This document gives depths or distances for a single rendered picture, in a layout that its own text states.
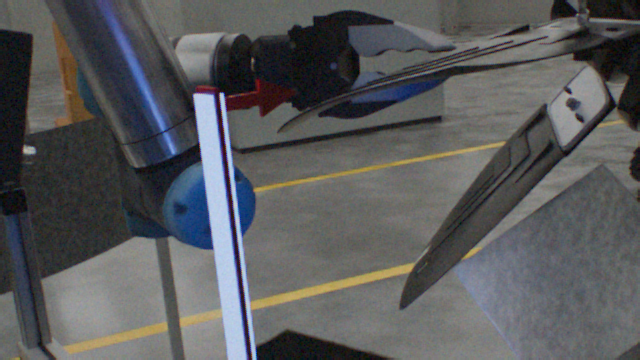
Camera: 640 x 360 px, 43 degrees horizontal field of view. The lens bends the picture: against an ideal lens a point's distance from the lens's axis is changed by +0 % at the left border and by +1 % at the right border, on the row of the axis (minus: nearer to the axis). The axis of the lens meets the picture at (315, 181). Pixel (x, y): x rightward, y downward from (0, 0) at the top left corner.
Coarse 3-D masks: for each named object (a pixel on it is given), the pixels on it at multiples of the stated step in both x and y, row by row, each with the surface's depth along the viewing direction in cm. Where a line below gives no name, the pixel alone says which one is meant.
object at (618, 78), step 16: (560, 0) 73; (592, 0) 70; (608, 0) 69; (624, 0) 68; (560, 16) 73; (592, 16) 70; (608, 16) 69; (624, 16) 68; (624, 48) 69; (592, 64) 73; (608, 64) 71; (624, 64) 71; (608, 80) 74; (624, 80) 74; (624, 96) 68; (624, 112) 70
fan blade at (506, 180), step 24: (528, 120) 84; (504, 144) 88; (528, 144) 80; (552, 144) 76; (504, 168) 82; (528, 168) 77; (552, 168) 75; (480, 192) 84; (504, 192) 79; (528, 192) 76; (456, 216) 86; (480, 216) 80; (504, 216) 77; (432, 240) 91; (456, 240) 82; (480, 240) 77; (432, 264) 83; (408, 288) 84
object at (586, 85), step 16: (576, 80) 79; (592, 80) 77; (560, 96) 81; (576, 96) 78; (592, 96) 75; (608, 96) 73; (560, 112) 79; (576, 112) 76; (592, 112) 74; (560, 128) 77; (576, 128) 75; (560, 144) 76
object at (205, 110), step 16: (208, 96) 48; (208, 112) 48; (208, 128) 49; (208, 144) 49; (208, 160) 49; (208, 176) 50; (208, 192) 50; (224, 192) 49; (224, 208) 49; (224, 224) 49; (224, 240) 50; (224, 256) 50; (224, 272) 51; (224, 288) 51; (224, 304) 52; (224, 320) 52; (240, 320) 51; (240, 336) 51; (240, 352) 51
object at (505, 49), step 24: (528, 24) 67; (480, 48) 62; (504, 48) 60; (528, 48) 59; (552, 48) 58; (576, 48) 58; (408, 72) 57; (432, 72) 47; (456, 72) 48; (336, 96) 62; (288, 120) 61
